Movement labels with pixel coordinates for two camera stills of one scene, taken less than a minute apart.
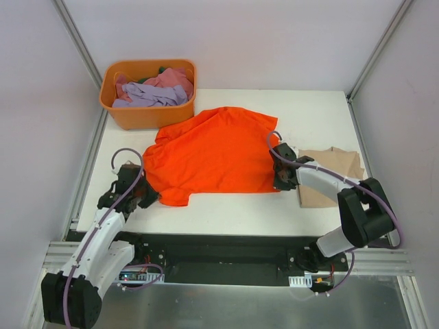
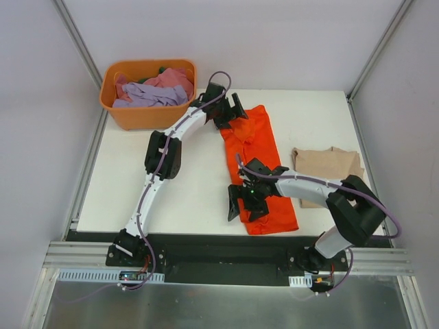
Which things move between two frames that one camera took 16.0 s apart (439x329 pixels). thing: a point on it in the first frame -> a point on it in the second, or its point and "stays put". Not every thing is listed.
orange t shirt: x=223 y=150 -> x=252 y=142
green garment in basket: x=160 y=70 stays put
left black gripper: x=144 y=192 -> x=227 y=112
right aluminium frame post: x=403 y=6 stays put
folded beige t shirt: x=346 y=162 stays put
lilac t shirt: x=145 y=96 stays put
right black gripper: x=280 y=175 -> x=245 y=200
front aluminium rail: x=377 y=262 stays put
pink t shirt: x=169 y=77 stays put
